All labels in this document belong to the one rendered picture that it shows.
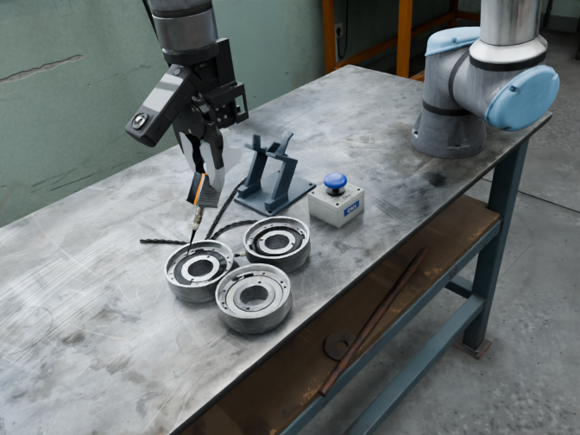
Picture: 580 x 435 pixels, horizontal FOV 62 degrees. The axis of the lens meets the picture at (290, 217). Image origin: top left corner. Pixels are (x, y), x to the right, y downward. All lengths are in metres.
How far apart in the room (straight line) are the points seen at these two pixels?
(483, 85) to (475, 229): 0.48
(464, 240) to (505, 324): 0.64
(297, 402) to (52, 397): 0.41
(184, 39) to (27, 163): 1.73
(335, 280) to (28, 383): 0.44
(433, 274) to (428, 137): 0.30
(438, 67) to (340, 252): 0.40
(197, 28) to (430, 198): 0.51
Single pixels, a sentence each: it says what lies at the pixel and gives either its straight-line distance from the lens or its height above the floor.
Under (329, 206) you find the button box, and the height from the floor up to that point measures 0.84.
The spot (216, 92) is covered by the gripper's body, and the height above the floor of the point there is 1.07.
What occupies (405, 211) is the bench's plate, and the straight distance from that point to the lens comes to 0.87.
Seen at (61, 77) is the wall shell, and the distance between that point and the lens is 2.27.
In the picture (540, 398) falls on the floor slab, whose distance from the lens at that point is 1.66.
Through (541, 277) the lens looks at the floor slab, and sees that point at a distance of 2.01.
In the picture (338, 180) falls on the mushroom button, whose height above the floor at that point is 0.87.
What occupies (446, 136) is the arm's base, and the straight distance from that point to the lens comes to 1.02.
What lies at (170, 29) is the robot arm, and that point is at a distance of 0.63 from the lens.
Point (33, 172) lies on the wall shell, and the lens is 2.33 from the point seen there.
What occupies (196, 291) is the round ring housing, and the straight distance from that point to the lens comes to 0.71.
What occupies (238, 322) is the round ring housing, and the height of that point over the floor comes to 0.83.
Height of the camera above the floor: 1.31
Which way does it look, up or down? 36 degrees down
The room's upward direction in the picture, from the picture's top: 6 degrees counter-clockwise
